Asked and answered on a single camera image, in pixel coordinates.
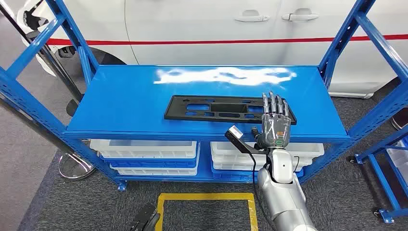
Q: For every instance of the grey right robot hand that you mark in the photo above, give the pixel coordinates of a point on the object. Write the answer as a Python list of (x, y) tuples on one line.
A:
[(275, 127)]

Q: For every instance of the long black plastic part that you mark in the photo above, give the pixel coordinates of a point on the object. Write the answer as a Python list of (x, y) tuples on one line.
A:
[(177, 110)]

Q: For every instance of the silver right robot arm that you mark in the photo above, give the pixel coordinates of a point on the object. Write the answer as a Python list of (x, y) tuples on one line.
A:
[(283, 197)]

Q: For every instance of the blue metal shelf rack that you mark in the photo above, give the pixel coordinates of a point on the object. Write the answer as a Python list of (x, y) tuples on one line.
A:
[(376, 159), (127, 105)]

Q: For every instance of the black robot body part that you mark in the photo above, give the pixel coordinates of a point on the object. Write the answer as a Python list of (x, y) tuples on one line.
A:
[(145, 218)]

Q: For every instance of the white plastic bin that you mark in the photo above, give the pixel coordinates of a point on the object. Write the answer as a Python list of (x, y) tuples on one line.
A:
[(143, 148), (229, 164), (229, 148), (153, 171), (398, 159)]

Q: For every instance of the yellow floor tape square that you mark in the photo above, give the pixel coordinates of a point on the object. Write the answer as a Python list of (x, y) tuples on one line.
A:
[(207, 196)]

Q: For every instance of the red barrier belt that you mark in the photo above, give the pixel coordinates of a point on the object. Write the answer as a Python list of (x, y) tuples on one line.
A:
[(191, 42)]

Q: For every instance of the white car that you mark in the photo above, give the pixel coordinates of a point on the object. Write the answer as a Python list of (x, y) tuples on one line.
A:
[(207, 25)]

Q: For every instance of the dark round stand base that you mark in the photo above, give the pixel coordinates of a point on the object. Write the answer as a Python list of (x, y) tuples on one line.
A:
[(400, 121)]

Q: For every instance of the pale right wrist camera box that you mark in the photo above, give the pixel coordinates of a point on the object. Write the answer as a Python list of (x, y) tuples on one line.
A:
[(236, 131)]

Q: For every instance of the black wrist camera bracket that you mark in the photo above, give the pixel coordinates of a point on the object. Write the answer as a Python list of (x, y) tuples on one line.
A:
[(237, 145)]

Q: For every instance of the chrome stanchion post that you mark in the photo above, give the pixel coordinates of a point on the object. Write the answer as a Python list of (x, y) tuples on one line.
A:
[(63, 76), (76, 167)]

